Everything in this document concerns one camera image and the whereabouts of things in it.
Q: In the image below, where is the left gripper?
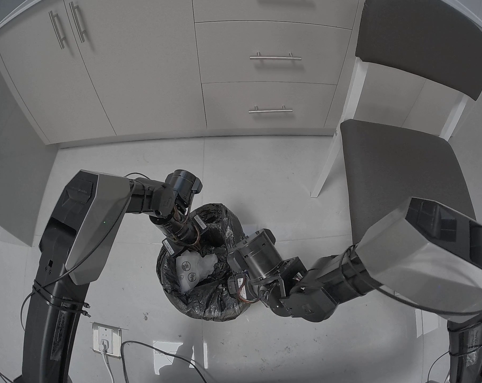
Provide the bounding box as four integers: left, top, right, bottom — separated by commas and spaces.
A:
151, 210, 208, 259

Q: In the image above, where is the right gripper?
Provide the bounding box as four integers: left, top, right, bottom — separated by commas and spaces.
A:
227, 272, 274, 308

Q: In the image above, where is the black plastic bag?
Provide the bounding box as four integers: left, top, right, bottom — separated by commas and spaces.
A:
157, 203, 265, 321

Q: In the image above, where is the clear printed wrapper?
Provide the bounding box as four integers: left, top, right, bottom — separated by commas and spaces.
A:
175, 251, 218, 293

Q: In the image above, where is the beige cabinet with drawers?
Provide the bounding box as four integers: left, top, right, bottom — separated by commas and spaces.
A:
0, 0, 365, 148

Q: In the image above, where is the white chair with grey seat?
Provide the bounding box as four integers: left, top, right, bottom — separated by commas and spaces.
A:
311, 0, 482, 250

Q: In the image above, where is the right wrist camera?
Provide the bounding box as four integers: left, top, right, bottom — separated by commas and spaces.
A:
227, 250, 250, 273

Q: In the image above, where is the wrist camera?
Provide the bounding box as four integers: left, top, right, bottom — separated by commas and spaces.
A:
187, 175, 205, 196
227, 250, 250, 273

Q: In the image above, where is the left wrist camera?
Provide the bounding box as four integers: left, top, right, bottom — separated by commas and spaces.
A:
187, 175, 205, 196

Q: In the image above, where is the white power cable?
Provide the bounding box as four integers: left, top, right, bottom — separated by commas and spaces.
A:
99, 339, 116, 383

